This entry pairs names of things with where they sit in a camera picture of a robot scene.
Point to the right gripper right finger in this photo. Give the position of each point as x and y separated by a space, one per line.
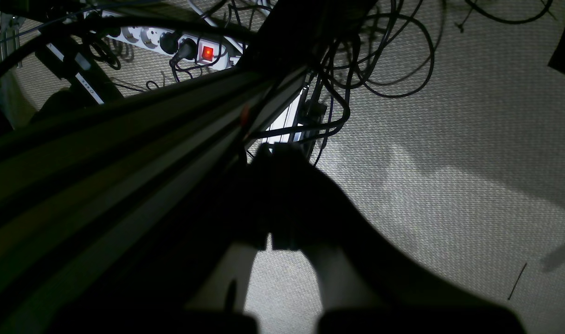
358 270

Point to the white power strip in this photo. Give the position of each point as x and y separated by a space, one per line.
216 53

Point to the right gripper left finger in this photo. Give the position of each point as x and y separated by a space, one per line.
238 219

